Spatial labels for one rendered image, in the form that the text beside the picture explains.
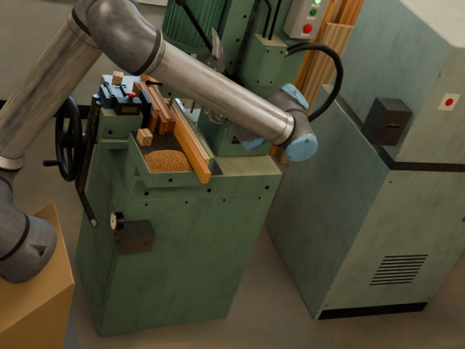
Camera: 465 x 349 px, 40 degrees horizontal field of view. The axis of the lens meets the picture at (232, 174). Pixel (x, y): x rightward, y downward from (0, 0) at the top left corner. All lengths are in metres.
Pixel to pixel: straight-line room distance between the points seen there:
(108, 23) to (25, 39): 2.22
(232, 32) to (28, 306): 1.05
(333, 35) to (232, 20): 1.61
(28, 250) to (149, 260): 0.78
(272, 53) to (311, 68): 1.64
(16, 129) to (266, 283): 1.75
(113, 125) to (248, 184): 0.54
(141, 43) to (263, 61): 0.77
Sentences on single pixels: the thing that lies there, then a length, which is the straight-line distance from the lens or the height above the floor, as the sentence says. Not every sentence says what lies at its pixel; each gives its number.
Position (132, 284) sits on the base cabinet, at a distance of 2.50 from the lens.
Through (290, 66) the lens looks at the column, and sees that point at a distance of 2.25.
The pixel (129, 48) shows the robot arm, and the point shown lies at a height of 1.48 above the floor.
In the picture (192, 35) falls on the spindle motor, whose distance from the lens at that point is 2.06.
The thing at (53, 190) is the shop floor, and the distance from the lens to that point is 3.31.
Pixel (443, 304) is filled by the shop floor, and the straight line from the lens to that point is 3.54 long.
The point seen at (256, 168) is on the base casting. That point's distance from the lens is 2.36.
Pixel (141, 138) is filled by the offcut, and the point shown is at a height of 0.93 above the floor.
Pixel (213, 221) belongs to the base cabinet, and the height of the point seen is 0.59.
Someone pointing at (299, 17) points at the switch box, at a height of 1.39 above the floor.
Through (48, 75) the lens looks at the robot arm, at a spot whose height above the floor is 1.30.
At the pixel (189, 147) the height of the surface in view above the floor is 0.94.
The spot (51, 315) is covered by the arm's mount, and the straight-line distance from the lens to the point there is 1.74.
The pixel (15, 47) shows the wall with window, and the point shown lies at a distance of 3.62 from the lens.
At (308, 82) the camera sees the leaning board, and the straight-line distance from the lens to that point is 3.73.
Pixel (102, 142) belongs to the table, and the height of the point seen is 0.87.
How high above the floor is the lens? 2.07
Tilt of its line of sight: 34 degrees down
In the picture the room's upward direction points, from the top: 19 degrees clockwise
